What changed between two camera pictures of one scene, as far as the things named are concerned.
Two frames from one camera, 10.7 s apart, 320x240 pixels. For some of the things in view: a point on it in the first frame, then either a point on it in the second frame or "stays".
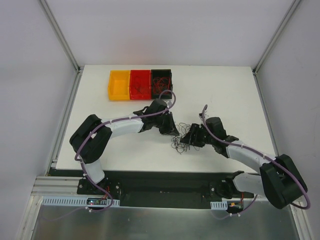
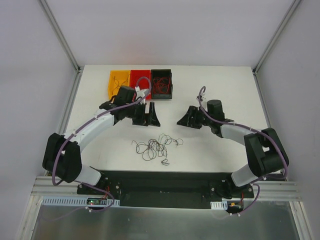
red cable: x=160 y=84 stays
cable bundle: x=182 y=129 -> x=149 y=151
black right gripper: x=197 y=136 -> x=196 y=117
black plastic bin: x=161 y=80 stays
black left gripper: x=165 y=123 -> x=139 y=114
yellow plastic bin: x=119 y=85 stays
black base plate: x=155 y=189 stays
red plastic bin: x=140 y=84 stays
